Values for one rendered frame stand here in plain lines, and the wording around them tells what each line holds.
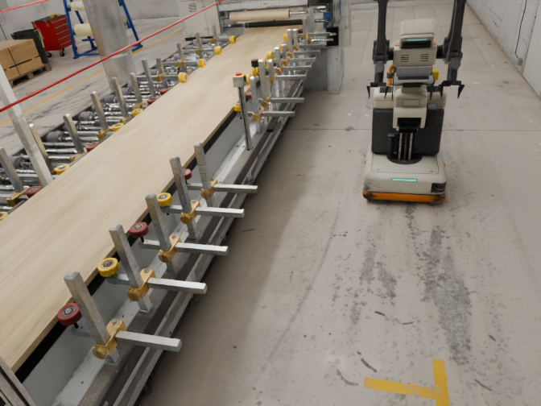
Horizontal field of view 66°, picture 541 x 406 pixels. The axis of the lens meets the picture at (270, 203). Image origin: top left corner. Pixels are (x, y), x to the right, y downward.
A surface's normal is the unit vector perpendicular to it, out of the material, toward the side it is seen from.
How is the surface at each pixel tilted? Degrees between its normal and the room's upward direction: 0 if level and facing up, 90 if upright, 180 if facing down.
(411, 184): 90
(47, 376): 90
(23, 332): 0
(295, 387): 0
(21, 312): 0
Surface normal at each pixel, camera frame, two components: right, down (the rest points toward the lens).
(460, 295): -0.11, -0.83
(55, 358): 0.96, 0.05
